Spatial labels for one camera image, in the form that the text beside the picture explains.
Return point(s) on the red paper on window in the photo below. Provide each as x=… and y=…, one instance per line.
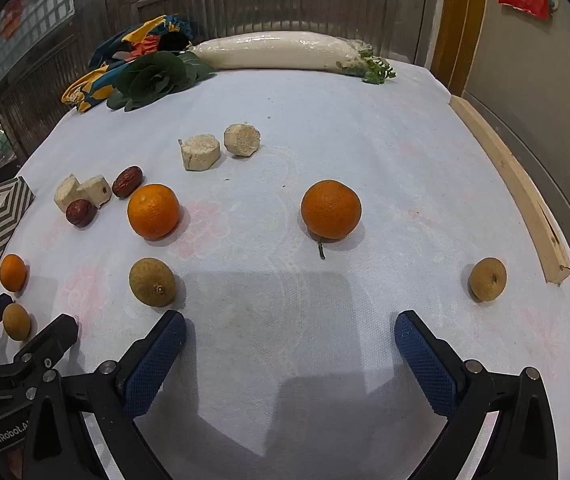
x=12, y=17

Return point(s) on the large brown longan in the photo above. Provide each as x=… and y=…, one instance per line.
x=152, y=281

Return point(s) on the wooden strip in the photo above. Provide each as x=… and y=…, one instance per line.
x=515, y=185

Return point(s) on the white radish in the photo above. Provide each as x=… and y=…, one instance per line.
x=285, y=50

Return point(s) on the green leafy vegetable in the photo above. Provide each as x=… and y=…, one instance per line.
x=155, y=77

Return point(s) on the small orange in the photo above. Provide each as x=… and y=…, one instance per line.
x=12, y=272

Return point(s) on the large orange with stem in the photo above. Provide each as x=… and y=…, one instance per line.
x=331, y=208

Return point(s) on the colourful patterned cloth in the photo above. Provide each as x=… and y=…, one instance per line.
x=130, y=45

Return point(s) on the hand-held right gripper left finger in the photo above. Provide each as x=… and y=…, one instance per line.
x=155, y=360

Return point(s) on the beige crumbly cake chunk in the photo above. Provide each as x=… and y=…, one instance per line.
x=242, y=139

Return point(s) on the small brown longan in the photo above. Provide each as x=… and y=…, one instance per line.
x=16, y=321

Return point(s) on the pale peeled sugarcane piece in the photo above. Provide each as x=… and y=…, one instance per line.
x=201, y=150

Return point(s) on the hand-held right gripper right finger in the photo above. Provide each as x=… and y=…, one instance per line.
x=425, y=365

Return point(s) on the red date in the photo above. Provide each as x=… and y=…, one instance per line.
x=80, y=212
x=127, y=181

